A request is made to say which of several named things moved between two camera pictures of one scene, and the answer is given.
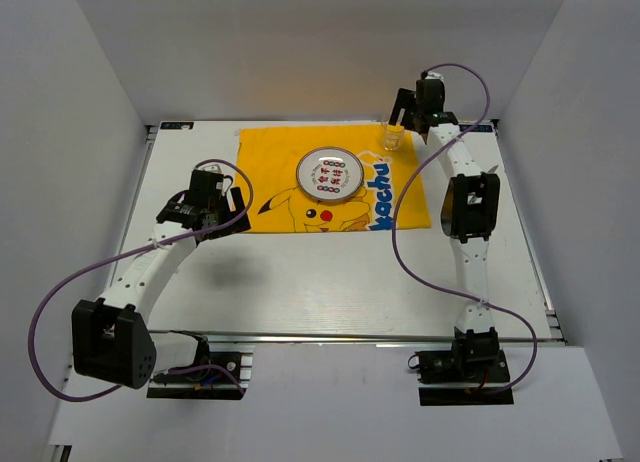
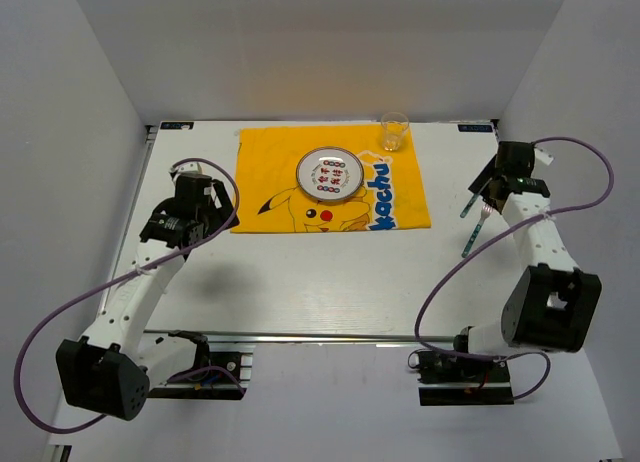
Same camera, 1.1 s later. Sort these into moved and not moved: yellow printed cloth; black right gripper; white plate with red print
Moved: black right gripper
Not moved: yellow printed cloth; white plate with red print
